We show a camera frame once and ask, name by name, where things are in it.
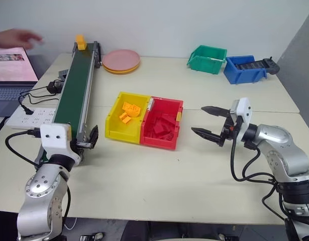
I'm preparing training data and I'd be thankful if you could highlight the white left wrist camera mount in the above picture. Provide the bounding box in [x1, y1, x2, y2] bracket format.
[40, 123, 82, 167]

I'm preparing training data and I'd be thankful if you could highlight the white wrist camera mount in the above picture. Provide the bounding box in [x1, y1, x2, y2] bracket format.
[229, 97, 253, 142]
[40, 123, 82, 167]

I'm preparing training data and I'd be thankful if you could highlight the red storage bin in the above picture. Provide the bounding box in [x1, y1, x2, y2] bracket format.
[140, 95, 184, 151]

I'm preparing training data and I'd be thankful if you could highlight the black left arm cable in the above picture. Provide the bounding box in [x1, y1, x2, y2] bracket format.
[5, 127, 42, 169]

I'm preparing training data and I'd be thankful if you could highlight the black power cable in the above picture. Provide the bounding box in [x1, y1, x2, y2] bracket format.
[18, 86, 61, 115]

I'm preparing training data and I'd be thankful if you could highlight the yellow storage bin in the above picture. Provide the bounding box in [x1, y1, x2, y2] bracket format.
[105, 91, 152, 145]

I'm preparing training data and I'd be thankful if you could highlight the black power adapter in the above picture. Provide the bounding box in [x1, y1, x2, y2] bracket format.
[47, 80, 65, 95]

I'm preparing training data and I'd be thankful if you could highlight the person's hand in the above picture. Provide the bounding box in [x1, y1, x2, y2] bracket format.
[0, 28, 44, 50]

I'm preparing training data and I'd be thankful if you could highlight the pink plate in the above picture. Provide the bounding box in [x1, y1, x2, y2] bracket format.
[102, 49, 141, 71]

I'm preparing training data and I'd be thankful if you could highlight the white cable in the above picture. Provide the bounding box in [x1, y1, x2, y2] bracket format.
[64, 217, 78, 230]

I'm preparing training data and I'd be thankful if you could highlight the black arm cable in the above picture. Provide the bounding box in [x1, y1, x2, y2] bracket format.
[5, 127, 42, 169]
[230, 132, 290, 226]

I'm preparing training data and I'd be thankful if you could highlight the orange plate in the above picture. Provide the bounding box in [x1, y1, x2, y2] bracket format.
[102, 62, 141, 75]

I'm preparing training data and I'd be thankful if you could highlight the red building blocks pile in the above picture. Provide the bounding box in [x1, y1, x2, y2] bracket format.
[144, 112, 177, 141]

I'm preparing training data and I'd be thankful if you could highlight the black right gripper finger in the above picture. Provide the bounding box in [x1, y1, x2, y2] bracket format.
[190, 127, 224, 145]
[200, 105, 232, 119]

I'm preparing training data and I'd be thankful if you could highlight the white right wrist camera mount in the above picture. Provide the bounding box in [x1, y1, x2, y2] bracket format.
[229, 97, 253, 142]

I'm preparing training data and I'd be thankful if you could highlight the green storage bin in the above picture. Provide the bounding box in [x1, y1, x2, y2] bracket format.
[186, 45, 228, 75]

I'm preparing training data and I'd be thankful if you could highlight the green conveyor belt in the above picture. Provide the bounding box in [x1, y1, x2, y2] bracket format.
[35, 41, 102, 167]

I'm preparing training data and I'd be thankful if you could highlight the grey laptop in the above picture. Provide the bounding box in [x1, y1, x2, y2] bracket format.
[0, 47, 40, 118]

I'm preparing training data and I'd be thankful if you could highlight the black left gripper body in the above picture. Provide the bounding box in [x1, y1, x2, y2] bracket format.
[69, 140, 82, 158]

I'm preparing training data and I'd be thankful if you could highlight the small orange building block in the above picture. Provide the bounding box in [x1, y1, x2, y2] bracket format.
[118, 112, 133, 125]

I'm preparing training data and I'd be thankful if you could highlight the blue storage bin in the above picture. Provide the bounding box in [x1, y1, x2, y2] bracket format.
[223, 55, 268, 85]

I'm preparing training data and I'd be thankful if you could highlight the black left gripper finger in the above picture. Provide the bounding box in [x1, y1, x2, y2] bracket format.
[88, 125, 99, 149]

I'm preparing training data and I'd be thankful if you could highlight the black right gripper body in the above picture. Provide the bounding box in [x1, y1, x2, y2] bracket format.
[218, 114, 242, 148]

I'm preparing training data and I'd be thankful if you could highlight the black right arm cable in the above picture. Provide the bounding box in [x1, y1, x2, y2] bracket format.
[230, 132, 290, 226]

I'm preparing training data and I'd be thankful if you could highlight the white power strip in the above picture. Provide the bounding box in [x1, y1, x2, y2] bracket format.
[5, 107, 57, 129]

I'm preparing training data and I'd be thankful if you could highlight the black controller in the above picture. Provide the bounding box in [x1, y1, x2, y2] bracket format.
[235, 57, 280, 75]

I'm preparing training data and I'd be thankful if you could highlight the large orange building block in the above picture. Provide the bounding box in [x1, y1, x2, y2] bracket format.
[122, 101, 142, 117]

